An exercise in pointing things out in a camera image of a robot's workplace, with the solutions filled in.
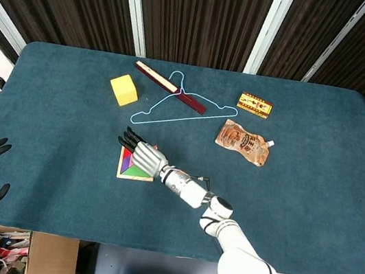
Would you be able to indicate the brown cardboard box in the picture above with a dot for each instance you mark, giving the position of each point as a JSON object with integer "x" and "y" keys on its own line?
{"x": 52, "y": 259}

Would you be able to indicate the yellow cube block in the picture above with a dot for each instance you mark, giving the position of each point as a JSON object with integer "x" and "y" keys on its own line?
{"x": 124, "y": 90}

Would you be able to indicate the orange spouted food pouch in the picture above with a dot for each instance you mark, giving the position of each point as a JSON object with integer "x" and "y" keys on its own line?
{"x": 242, "y": 141}

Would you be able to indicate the teal table cloth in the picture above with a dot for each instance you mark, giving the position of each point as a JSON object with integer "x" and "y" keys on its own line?
{"x": 66, "y": 125}

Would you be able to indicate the dark red long stick box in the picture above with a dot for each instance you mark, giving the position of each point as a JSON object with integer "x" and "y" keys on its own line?
{"x": 191, "y": 102}

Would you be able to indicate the red triangle tangram piece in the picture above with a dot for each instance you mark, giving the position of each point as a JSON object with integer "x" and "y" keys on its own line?
{"x": 127, "y": 153}

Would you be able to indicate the yellow red small carton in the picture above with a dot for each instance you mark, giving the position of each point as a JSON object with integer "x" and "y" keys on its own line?
{"x": 254, "y": 105}

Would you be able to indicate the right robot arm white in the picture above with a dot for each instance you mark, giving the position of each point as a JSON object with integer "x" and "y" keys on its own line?
{"x": 243, "y": 258}

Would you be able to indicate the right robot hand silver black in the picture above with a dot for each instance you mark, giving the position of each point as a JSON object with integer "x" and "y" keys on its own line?
{"x": 149, "y": 158}

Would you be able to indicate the wooden tangram puzzle tray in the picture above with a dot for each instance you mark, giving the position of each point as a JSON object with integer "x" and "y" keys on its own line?
{"x": 134, "y": 178}

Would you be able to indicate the green triangle tangram piece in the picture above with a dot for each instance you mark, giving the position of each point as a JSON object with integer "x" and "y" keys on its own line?
{"x": 138, "y": 172}

